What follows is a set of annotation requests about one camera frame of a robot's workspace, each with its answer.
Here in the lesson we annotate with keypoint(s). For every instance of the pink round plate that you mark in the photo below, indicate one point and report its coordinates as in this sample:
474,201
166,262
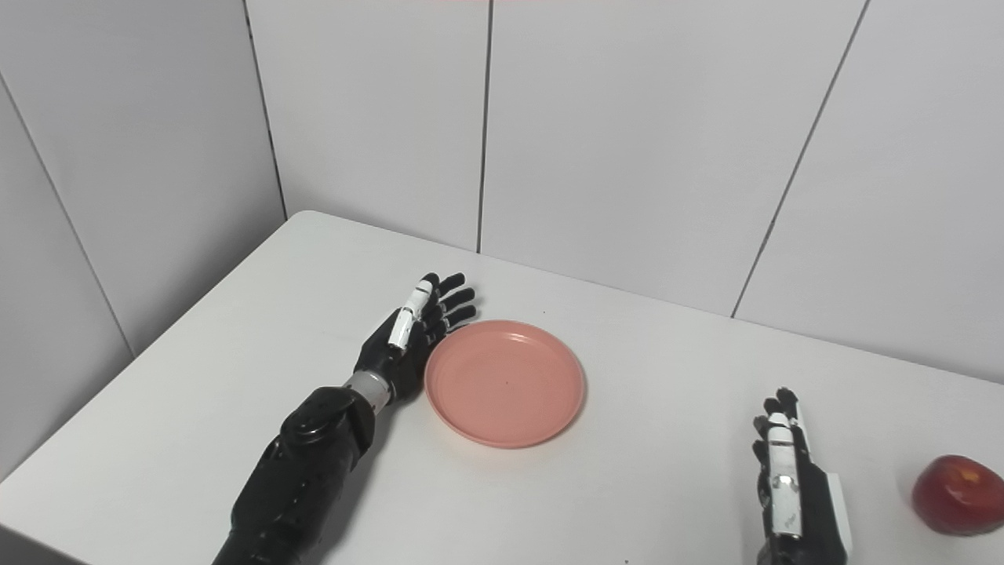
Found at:
506,384

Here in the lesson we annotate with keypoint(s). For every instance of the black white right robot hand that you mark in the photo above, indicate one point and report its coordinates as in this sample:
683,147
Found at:
808,510

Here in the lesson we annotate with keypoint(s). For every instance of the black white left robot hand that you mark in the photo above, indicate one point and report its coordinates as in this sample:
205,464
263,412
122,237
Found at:
392,365

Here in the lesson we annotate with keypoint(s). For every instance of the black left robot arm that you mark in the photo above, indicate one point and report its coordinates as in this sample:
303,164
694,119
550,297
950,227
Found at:
306,471

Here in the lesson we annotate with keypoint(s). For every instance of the red apple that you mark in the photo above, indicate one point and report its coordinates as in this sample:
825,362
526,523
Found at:
957,498

